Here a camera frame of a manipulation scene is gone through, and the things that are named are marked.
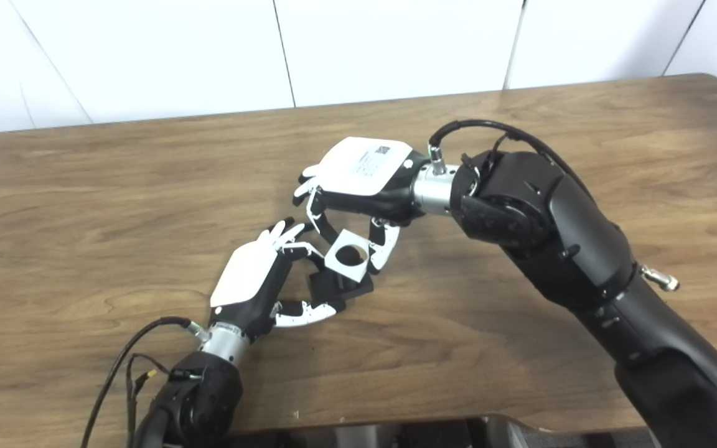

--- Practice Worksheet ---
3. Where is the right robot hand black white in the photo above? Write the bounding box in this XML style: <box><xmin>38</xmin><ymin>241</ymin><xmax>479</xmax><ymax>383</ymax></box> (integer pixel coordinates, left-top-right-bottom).
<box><xmin>293</xmin><ymin>137</ymin><xmax>431</xmax><ymax>274</ymax></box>

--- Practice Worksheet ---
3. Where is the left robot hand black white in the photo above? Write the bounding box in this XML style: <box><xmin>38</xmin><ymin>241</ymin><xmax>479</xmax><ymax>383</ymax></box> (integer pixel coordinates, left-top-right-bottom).
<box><xmin>209</xmin><ymin>218</ymin><xmax>347</xmax><ymax>343</ymax></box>

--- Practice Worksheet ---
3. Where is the white square piece with hole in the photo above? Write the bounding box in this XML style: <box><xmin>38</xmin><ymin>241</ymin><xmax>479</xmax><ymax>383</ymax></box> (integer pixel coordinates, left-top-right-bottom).
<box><xmin>324</xmin><ymin>229</ymin><xmax>372</xmax><ymax>278</ymax></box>

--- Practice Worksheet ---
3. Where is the black peg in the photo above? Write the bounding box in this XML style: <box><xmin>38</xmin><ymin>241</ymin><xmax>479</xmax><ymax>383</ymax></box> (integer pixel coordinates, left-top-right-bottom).
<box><xmin>307</xmin><ymin>246</ymin><xmax>375</xmax><ymax>302</ymax></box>

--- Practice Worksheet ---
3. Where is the black glossy robot chest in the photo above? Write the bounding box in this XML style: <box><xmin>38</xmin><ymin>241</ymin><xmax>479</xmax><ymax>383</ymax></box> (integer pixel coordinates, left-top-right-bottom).
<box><xmin>228</xmin><ymin>414</ymin><xmax>652</xmax><ymax>448</ymax></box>

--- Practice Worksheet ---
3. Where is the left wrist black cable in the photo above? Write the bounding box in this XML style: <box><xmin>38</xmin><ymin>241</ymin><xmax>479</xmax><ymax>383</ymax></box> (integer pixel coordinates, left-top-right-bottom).
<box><xmin>80</xmin><ymin>316</ymin><xmax>210</xmax><ymax>448</ymax></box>

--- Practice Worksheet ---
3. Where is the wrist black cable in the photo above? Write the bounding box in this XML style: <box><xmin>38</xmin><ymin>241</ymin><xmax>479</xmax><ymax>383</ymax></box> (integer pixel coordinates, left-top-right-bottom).
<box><xmin>80</xmin><ymin>316</ymin><xmax>210</xmax><ymax>448</ymax></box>
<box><xmin>427</xmin><ymin>119</ymin><xmax>681</xmax><ymax>292</ymax></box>

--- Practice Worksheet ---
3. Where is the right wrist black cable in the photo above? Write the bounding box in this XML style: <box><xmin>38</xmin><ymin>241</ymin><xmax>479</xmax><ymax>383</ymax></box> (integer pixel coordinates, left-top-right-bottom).
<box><xmin>427</xmin><ymin>119</ymin><xmax>681</xmax><ymax>292</ymax></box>

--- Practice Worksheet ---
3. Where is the thin wire with yellow connector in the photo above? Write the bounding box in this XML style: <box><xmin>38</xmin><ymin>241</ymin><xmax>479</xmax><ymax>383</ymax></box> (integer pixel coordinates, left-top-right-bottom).
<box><xmin>125</xmin><ymin>353</ymin><xmax>185</xmax><ymax>446</ymax></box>

